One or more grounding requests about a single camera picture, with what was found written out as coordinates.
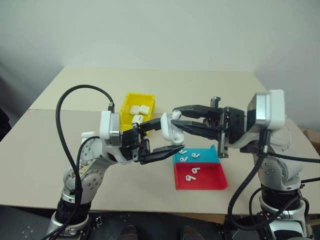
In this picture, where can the dark rounded shape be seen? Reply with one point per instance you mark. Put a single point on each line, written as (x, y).
(129, 232)

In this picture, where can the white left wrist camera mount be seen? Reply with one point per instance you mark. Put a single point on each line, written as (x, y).
(105, 125)

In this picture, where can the closed white earbuds case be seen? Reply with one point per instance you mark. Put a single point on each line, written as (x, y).
(137, 119)
(134, 109)
(144, 110)

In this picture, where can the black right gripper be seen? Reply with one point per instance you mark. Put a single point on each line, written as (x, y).
(235, 125)

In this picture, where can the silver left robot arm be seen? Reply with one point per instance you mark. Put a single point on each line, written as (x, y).
(92, 180)

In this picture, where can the red plastic tray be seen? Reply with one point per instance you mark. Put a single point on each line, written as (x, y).
(212, 180)

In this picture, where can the white earbuds case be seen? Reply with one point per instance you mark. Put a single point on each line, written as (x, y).
(144, 110)
(167, 130)
(137, 119)
(134, 109)

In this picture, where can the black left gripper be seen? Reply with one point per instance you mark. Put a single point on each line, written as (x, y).
(130, 145)

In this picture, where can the blue plastic tray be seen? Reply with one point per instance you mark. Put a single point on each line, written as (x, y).
(207, 155)

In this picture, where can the dark object at table side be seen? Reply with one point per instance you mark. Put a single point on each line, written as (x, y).
(3, 125)

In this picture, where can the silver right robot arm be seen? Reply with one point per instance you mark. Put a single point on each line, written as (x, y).
(275, 170)

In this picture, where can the white earbud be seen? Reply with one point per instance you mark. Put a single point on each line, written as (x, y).
(196, 170)
(176, 115)
(183, 151)
(190, 177)
(184, 159)
(195, 155)

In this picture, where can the brown cardboard box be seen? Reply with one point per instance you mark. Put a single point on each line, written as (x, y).
(312, 137)

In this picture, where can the yellow plastic bin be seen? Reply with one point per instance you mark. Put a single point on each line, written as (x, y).
(125, 110)

